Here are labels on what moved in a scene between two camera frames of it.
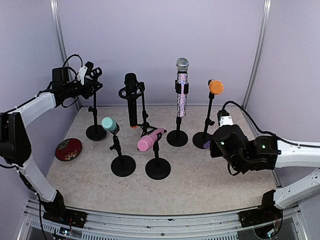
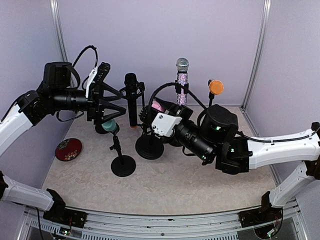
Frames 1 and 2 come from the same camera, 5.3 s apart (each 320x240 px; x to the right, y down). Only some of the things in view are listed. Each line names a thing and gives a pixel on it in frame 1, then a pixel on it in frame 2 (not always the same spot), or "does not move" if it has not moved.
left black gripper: (88, 91) -> (92, 109)
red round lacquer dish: (68, 149) does not move
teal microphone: (109, 124) does not move
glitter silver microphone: (182, 66) does not move
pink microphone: (146, 142) -> (156, 105)
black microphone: (131, 81) does not move
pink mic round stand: (157, 168) -> (150, 146)
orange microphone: (216, 87) does not move
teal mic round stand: (123, 165) does not move
